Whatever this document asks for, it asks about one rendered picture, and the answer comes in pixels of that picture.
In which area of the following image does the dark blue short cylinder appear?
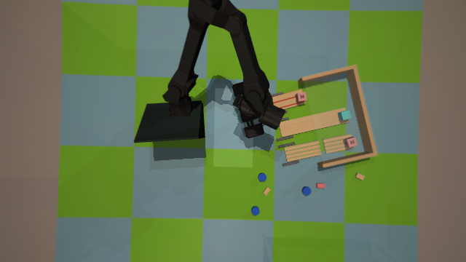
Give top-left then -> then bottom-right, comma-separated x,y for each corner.
251,206 -> 259,215
301,186 -> 312,196
258,173 -> 266,181

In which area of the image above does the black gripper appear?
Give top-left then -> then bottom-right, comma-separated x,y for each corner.
232,82 -> 264,138

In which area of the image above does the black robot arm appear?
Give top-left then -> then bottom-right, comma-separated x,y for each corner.
163,0 -> 285,130

